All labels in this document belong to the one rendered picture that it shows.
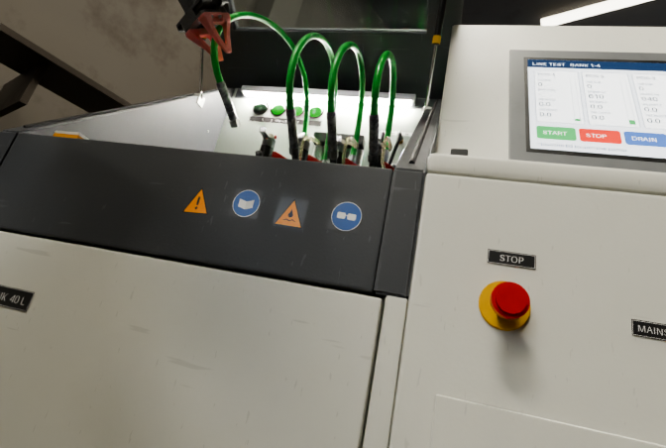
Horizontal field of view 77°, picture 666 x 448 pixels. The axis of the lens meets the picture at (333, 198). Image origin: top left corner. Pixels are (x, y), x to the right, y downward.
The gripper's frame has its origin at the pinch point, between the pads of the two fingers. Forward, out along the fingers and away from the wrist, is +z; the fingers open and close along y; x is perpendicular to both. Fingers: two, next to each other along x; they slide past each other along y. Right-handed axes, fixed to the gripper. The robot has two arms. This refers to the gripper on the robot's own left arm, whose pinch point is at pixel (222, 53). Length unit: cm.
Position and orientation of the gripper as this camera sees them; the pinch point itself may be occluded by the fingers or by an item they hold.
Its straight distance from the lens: 90.4
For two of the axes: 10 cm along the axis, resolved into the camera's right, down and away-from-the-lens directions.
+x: -5.3, 3.4, -7.8
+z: 4.7, 8.8, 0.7
